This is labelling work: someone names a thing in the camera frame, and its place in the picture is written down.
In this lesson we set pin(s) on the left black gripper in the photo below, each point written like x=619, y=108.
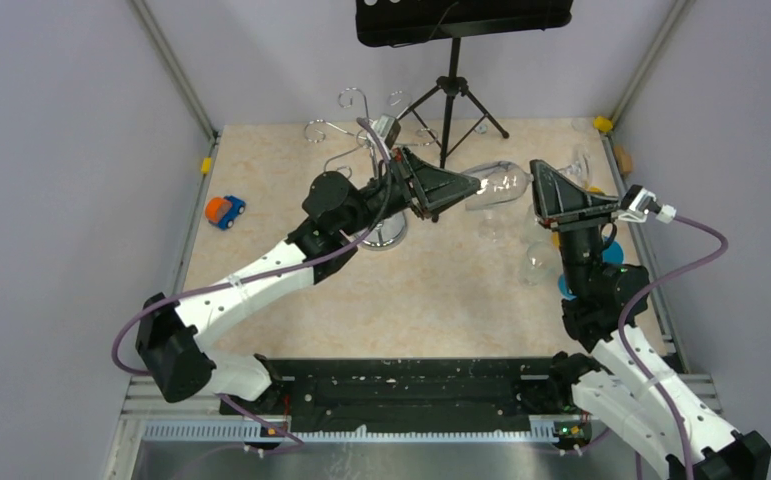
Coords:
x=432, y=187

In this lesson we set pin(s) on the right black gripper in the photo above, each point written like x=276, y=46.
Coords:
x=555, y=196

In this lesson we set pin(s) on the clear flute glass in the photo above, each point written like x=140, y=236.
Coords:
x=492, y=226

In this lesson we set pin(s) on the blue wine glass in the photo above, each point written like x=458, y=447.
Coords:
x=614, y=253

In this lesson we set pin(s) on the orange wine glass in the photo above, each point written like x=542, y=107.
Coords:
x=555, y=238

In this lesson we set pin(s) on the clear wine glass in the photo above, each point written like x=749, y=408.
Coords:
x=534, y=231

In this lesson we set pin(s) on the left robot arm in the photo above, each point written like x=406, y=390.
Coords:
x=177, y=335

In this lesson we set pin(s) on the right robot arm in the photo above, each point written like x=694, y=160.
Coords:
x=619, y=377

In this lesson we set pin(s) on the chrome wine glass rack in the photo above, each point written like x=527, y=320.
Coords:
x=391, y=231

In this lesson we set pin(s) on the black music stand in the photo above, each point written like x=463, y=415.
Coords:
x=398, y=24

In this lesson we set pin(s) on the yellow corner clamp right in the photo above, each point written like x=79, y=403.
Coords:
x=603, y=124

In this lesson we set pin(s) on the orange and blue toy car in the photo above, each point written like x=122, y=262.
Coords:
x=221, y=212

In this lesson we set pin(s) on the yellow clamp left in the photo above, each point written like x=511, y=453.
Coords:
x=206, y=166

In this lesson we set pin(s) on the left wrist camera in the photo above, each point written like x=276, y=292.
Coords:
x=387, y=128

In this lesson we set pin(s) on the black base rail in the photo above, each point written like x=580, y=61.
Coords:
x=418, y=397

